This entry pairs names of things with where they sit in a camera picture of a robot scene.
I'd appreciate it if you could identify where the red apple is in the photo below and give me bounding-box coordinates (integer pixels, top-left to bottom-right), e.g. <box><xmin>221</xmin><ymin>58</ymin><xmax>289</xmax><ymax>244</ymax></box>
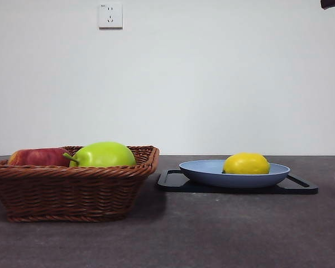
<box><xmin>7</xmin><ymin>147</ymin><xmax>73</xmax><ymax>167</ymax></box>

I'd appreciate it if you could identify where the white wall socket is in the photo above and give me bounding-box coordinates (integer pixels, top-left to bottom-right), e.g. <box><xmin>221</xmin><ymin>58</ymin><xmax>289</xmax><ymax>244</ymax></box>
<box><xmin>98</xmin><ymin>2</ymin><xmax>123</xmax><ymax>30</ymax></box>

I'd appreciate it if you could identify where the yellow lemon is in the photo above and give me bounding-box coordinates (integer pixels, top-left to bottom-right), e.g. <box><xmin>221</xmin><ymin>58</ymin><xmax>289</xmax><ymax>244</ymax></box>
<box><xmin>222</xmin><ymin>152</ymin><xmax>270</xmax><ymax>175</ymax></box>

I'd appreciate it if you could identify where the blue round plate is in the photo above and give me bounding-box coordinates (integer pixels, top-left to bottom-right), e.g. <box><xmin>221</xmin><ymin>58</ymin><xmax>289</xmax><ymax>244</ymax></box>
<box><xmin>179</xmin><ymin>160</ymin><xmax>291</xmax><ymax>188</ymax></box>

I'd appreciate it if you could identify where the brown wicker basket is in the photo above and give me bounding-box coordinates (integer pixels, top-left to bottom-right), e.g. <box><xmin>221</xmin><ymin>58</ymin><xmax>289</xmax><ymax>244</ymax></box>
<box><xmin>0</xmin><ymin>145</ymin><xmax>160</xmax><ymax>223</ymax></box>

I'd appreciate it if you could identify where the green apple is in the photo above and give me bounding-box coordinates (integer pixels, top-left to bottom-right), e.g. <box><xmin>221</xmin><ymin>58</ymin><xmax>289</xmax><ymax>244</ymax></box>
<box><xmin>63</xmin><ymin>141</ymin><xmax>137</xmax><ymax>168</ymax></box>

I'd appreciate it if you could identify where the dark rectangular board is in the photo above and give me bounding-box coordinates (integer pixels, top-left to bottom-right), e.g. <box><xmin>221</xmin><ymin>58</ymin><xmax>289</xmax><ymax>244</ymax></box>
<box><xmin>156</xmin><ymin>169</ymin><xmax>319</xmax><ymax>195</ymax></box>

